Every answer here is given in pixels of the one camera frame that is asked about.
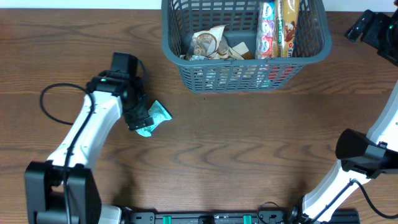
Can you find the teal snack packet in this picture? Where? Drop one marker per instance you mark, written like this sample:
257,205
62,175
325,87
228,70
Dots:
159,114

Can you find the grey plastic basket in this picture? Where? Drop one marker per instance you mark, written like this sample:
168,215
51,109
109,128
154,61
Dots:
181,19

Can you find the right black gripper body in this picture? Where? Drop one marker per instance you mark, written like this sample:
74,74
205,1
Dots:
382,34

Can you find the multicolour tissue pack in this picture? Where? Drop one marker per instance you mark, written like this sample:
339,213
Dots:
265,30

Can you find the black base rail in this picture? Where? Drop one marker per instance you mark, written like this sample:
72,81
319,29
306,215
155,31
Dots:
270,216

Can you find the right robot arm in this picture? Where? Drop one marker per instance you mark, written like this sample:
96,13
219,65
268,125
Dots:
360,157

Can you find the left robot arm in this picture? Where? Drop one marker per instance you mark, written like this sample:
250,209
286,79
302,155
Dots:
62,189

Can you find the beige nut bag with label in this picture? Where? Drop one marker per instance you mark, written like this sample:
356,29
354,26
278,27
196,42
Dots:
210,45

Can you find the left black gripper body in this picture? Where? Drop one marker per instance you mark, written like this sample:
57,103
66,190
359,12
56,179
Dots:
138,112

